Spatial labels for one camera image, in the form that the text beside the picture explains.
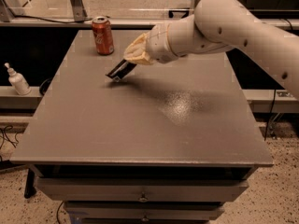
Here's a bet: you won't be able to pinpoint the black hanging cable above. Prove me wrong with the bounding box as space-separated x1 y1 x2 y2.
263 18 294 142

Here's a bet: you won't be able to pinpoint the red coke can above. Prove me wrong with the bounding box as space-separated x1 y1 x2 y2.
92 16 114 55

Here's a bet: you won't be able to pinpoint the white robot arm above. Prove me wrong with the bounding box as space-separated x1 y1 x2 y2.
123 0 299 98

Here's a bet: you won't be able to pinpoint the white pump bottle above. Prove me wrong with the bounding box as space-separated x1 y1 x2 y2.
5 63 31 95

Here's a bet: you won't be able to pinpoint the grey metal shelf rail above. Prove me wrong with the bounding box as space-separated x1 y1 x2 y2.
0 17 299 31

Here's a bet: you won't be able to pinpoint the grey lower drawer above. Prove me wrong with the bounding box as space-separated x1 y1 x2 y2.
64 202 224 221

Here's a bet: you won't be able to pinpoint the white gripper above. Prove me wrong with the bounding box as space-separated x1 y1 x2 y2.
124 23 178 65

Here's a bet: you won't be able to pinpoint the grey drawer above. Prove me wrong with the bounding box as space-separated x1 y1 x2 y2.
36 178 249 203
64 202 224 221

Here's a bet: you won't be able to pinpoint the black floor cables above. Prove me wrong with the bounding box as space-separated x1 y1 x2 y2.
0 124 22 161

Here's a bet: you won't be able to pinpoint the grey top drawer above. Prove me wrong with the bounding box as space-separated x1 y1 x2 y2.
36 178 249 203

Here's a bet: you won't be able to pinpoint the black rxbar chocolate wrapper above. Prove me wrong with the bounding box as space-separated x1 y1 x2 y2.
107 59 135 82

